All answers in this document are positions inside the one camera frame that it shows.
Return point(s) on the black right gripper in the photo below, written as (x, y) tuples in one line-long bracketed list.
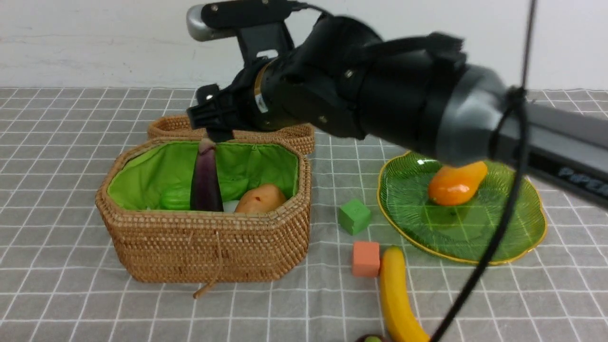
[(221, 112)]

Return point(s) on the orange mango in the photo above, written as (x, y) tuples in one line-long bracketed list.
[(454, 186)]

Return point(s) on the dark mangosteen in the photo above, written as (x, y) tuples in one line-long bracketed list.
[(371, 338)]

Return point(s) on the green foam cube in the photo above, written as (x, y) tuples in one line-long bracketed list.
[(354, 216)]

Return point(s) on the yellow banana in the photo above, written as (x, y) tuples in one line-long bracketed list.
[(400, 321)]

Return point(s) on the white radish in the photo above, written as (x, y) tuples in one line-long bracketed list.
[(230, 206)]

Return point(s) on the brown potato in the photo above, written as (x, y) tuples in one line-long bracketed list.
[(265, 198)]

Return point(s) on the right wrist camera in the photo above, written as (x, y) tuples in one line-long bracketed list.
[(258, 25)]

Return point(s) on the green bitter gourd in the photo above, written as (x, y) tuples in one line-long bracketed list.
[(176, 198)]

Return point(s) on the green glass plate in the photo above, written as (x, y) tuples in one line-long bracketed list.
[(459, 233)]

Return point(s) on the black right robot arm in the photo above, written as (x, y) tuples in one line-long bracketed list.
[(348, 83)]

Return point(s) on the orange foam cube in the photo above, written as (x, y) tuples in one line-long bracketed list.
[(365, 259)]

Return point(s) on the purple eggplant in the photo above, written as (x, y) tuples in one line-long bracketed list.
[(205, 192)]

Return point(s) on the grey checkered tablecloth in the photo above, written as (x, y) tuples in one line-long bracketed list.
[(61, 280)]

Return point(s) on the woven wicker basket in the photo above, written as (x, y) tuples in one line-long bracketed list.
[(166, 246)]

